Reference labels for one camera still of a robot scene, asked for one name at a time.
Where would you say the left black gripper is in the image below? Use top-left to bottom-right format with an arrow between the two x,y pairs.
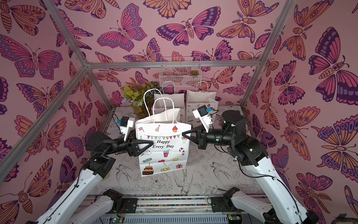
104,130 -> 154,160

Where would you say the white party paper bag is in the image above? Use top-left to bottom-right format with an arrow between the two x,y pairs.
135,97 -> 191,177

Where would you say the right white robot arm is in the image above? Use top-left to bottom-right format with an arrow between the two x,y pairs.
182,106 -> 319,224

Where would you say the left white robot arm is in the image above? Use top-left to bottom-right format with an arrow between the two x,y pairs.
26,131 -> 154,224

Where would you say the back right white paper bag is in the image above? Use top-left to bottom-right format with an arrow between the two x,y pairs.
186,81 -> 219,126

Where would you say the back left white paper bag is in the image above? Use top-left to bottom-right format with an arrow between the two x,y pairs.
153,81 -> 186,122

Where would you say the potted green plant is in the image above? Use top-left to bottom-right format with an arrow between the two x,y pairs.
123,81 -> 162,119

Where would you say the small succulent in basket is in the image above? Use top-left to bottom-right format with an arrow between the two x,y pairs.
190,71 -> 199,76

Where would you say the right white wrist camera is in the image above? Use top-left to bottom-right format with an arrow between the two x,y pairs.
193,105 -> 214,133

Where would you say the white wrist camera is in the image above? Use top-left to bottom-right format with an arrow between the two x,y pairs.
193,105 -> 214,133
116,116 -> 135,142

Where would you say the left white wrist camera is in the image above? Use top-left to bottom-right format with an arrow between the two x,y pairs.
116,116 -> 135,142

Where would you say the white wire wall basket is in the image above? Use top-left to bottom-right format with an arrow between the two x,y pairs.
158,56 -> 202,87

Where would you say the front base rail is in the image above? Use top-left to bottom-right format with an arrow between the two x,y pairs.
64,195 -> 280,224

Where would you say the aluminium frame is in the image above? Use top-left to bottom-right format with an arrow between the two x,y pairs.
0,0 -> 297,224

